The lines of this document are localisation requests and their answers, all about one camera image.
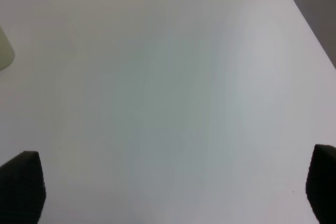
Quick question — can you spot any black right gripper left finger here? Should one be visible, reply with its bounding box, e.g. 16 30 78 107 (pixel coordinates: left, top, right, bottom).
1 151 46 223

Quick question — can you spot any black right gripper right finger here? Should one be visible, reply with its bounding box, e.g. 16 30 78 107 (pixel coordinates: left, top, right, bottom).
306 144 335 224

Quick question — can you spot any pale green plastic cup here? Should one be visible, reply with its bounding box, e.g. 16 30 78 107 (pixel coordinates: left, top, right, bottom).
0 28 15 70

